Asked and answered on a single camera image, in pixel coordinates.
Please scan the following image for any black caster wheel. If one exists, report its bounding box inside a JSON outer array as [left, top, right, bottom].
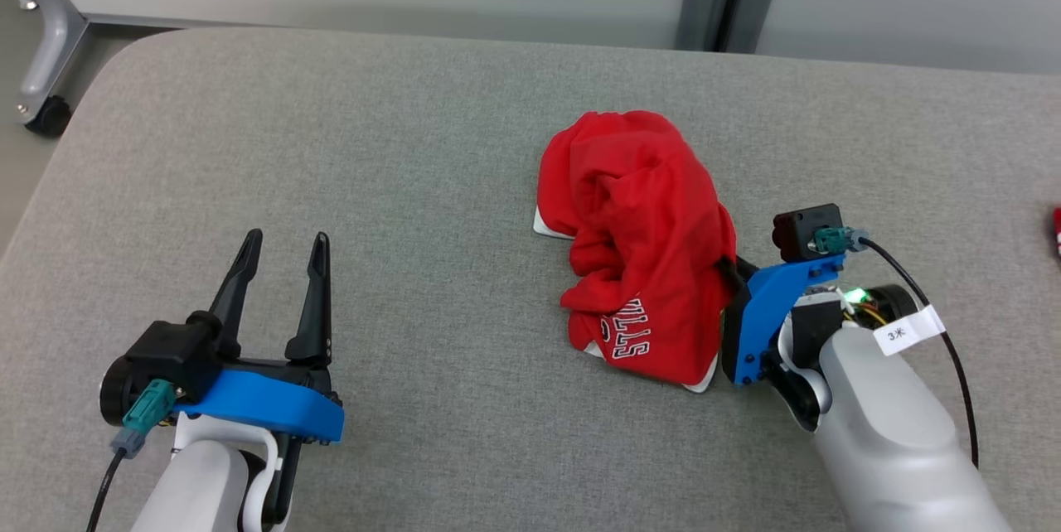
[[25, 95, 72, 138]]

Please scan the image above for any white right cable label tag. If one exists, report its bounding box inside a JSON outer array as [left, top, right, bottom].
[[873, 305, 946, 356]]

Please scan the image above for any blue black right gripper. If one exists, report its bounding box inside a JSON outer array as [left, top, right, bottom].
[[719, 254, 847, 388]]

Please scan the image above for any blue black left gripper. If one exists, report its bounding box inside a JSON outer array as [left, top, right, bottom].
[[176, 229, 346, 445]]

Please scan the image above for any grey fabric sofa seat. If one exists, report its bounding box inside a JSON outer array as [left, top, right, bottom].
[[0, 25, 1061, 532]]

